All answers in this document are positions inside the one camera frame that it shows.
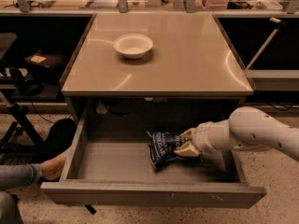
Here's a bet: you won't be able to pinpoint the open grey top drawer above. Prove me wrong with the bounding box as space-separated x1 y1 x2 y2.
42 99 266 208

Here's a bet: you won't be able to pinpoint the black stand frame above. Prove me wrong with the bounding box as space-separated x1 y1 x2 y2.
0 91 44 154

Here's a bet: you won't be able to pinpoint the grey cabinet with tan top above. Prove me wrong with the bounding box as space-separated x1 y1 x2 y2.
62 12 253 123

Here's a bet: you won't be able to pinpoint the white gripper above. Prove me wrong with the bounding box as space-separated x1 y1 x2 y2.
174 122 213 158

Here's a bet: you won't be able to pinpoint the white leaning stick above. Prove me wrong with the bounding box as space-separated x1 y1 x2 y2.
246 17 285 70

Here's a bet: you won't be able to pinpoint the white paper bowl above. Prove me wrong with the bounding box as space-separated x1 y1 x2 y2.
113 34 153 59

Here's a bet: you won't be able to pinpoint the black headphones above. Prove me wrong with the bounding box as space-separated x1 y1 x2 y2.
9 68 43 96

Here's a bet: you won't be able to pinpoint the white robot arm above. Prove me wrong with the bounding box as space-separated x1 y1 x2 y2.
175 106 299 161

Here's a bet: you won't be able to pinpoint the black box with label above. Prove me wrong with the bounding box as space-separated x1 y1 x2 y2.
24 50 67 77

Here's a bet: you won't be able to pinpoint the person's gloved hand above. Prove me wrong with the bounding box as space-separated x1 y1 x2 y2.
41 151 67 181

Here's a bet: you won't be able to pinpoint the blue chip bag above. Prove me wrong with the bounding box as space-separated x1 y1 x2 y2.
149 132 187 171

